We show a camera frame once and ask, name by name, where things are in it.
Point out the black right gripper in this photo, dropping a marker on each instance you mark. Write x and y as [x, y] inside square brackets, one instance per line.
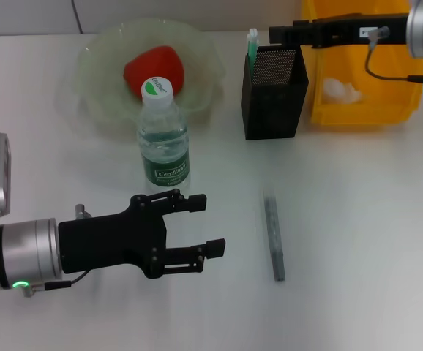
[347, 31]

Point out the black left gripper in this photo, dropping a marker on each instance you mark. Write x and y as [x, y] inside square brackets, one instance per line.
[112, 245]

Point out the green utility knife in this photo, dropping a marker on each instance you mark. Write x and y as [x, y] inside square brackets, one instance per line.
[252, 44]

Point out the grey pen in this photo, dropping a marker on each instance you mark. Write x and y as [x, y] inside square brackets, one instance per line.
[275, 241]

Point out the white plastic bag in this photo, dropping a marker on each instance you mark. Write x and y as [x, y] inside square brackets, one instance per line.
[339, 91]

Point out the clear green-label water bottle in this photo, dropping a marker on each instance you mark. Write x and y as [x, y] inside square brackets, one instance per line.
[164, 146]

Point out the red-orange fruit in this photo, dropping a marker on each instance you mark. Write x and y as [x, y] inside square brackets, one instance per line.
[153, 64]

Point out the black mesh pen holder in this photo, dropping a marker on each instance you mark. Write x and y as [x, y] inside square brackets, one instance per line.
[270, 113]

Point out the pale green glass fruit plate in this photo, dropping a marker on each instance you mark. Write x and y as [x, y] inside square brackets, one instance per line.
[98, 95]

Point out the yellow plastic bin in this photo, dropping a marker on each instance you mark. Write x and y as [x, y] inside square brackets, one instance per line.
[361, 113]

